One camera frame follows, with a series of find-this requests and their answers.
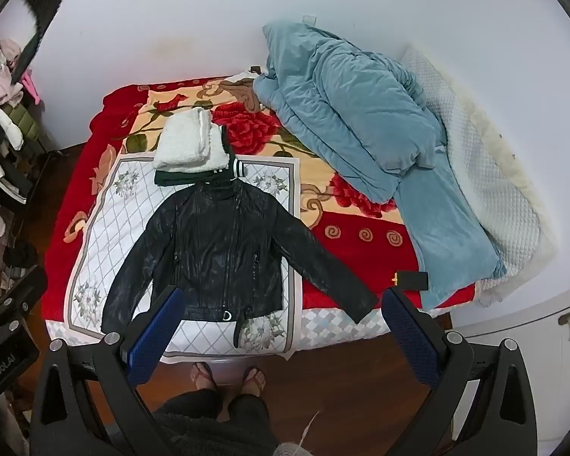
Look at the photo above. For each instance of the small black box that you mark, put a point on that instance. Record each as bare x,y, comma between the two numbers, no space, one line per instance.
413,280

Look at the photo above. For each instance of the white fleece folded garment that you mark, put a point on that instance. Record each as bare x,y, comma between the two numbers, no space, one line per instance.
185,137

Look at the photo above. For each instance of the white checked flower mat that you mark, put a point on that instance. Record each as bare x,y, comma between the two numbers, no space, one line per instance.
118,213

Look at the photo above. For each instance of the dark green folded garment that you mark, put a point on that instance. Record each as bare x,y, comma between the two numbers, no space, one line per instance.
171,179

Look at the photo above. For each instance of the black leather jacket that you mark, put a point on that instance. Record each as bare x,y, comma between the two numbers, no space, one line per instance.
218,247

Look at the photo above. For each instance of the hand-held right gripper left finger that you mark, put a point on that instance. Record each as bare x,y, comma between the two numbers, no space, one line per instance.
154,337

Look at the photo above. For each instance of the person's legs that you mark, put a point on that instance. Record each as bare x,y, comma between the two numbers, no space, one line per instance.
209,427

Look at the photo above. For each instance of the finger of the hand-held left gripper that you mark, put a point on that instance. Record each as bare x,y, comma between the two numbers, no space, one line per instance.
21,301

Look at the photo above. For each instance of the white quilted pillow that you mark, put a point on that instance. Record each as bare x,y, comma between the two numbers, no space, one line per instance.
484,161

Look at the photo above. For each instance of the white cabinet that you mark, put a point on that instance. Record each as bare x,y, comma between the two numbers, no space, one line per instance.
527,313

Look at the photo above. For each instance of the person's left foot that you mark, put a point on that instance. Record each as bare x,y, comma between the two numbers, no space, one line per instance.
204,376

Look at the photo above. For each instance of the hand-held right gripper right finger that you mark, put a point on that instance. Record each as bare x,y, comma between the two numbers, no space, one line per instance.
411,337

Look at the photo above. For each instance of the pink hanger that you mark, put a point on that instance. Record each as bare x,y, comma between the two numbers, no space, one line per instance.
33,88

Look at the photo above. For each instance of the black curved object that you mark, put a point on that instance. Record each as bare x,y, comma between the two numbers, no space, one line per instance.
45,4

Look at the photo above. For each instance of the person's foot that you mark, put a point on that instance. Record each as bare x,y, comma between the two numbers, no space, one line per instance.
204,376
252,381

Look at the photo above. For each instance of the red floral blanket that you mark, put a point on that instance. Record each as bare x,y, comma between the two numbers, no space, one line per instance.
361,232

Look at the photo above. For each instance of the person's right foot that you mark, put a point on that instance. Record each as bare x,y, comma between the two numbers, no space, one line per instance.
252,381

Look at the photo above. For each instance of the row of hanging clothes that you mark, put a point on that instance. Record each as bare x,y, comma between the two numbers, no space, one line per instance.
9,118

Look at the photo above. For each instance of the light blue quilt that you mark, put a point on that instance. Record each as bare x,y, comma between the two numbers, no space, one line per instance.
351,104

